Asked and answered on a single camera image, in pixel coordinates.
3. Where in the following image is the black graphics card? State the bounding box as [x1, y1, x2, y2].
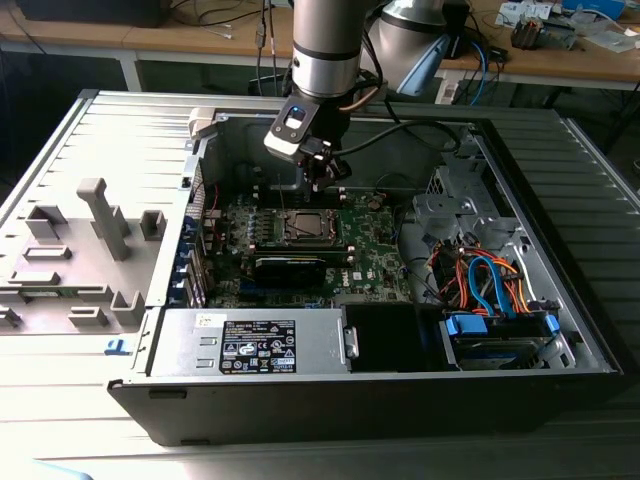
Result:
[253, 256, 327, 290]

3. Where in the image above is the black camera cable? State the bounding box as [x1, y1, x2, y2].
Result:
[327, 119, 466, 154]

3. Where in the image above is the black box device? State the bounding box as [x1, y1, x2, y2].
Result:
[17, 0, 171, 29]

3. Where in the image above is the orange power wire bundle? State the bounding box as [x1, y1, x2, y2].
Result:
[429, 244, 535, 317]

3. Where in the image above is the small blue plastic bracket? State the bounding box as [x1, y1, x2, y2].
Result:
[103, 337, 134, 357]

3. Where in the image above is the grey power supply unit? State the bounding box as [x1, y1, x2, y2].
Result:
[147, 308, 351, 377]

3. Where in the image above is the black monitor stand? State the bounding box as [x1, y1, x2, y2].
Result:
[443, 0, 475, 60]

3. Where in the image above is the grey green electronic module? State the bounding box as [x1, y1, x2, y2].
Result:
[537, 19, 577, 51]

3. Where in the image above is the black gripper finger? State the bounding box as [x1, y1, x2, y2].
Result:
[299, 147, 321, 194]
[319, 149, 352, 193]

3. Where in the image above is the blue flat data cable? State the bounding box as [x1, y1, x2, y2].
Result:
[468, 257, 497, 317]
[482, 252, 522, 321]

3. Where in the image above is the grey parts rack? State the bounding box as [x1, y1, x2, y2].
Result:
[0, 176, 170, 337]

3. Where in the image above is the silver metal drive cage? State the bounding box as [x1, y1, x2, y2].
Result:
[410, 138, 524, 254]

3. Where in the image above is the blue cardboard box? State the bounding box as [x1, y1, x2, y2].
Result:
[562, 0, 627, 16]

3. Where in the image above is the dark CPU cooler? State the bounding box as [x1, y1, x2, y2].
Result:
[510, 13, 541, 51]

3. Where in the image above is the CPU socket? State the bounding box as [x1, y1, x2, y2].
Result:
[281, 206, 348, 248]

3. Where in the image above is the hard disk in blue carrier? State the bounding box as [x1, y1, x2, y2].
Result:
[438, 309, 565, 372]

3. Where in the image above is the beige plastic block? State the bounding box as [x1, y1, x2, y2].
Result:
[187, 106, 218, 142]

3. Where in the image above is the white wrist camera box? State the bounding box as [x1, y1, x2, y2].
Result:
[263, 99, 324, 164]

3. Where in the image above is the silver topped CPU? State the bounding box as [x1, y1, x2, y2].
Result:
[294, 212, 326, 237]

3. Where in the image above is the green motherboard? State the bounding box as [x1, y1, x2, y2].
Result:
[204, 189, 416, 309]

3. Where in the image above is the black open PC case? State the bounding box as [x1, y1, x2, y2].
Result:
[107, 107, 629, 448]

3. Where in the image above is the black RAM slot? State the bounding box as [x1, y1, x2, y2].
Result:
[255, 247, 348, 258]
[255, 240, 347, 250]
[253, 197, 347, 209]
[253, 185, 347, 199]

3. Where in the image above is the green RAM stick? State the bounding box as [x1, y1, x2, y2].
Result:
[22, 285, 109, 299]

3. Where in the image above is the wooden desk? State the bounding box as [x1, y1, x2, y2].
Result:
[0, 3, 294, 94]
[432, 0, 640, 109]

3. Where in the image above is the metal socket cover frame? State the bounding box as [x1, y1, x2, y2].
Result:
[285, 208, 339, 245]

